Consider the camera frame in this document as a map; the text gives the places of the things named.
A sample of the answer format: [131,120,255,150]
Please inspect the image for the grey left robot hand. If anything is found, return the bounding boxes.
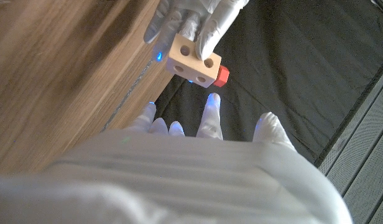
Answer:
[143,0,250,63]

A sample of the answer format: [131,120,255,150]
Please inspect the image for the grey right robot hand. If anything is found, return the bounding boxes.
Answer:
[0,92,354,224]

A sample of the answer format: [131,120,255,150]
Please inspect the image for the wooden block with holes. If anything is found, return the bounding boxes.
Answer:
[165,33,223,89]

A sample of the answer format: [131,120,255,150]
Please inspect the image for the red-headed wooden screw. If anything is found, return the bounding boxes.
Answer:
[213,65,230,88]

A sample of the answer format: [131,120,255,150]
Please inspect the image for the black backdrop curtain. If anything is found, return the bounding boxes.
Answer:
[154,0,383,164]

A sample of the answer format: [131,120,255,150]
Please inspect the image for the grey tape outline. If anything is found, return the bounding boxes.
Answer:
[101,57,155,133]

